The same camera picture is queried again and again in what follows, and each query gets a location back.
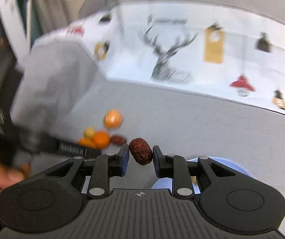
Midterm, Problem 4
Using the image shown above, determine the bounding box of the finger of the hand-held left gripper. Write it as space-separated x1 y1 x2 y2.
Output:
58 141 102 159

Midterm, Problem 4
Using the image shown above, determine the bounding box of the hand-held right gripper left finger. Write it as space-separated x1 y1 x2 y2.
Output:
44 144 130 200

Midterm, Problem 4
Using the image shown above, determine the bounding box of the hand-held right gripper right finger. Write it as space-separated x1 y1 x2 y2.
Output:
152 145 256 197

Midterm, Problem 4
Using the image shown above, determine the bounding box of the plastic-wrapped oval orange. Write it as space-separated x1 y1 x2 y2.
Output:
78 138 97 150

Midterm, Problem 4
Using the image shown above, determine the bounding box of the dried red date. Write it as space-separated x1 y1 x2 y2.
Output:
129 138 153 166
110 135 127 145

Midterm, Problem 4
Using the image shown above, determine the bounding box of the blue plate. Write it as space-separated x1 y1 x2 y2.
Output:
150 156 253 197

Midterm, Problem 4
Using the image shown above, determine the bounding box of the person's left hand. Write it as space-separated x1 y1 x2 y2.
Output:
0 152 31 223

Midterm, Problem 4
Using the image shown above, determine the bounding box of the small yellow fruit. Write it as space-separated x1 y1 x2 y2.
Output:
83 127 95 139

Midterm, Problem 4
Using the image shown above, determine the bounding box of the bare orange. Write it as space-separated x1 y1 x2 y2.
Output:
93 131 111 148

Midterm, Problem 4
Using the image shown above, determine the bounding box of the plastic-wrapped round orange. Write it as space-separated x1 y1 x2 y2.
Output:
103 109 123 129

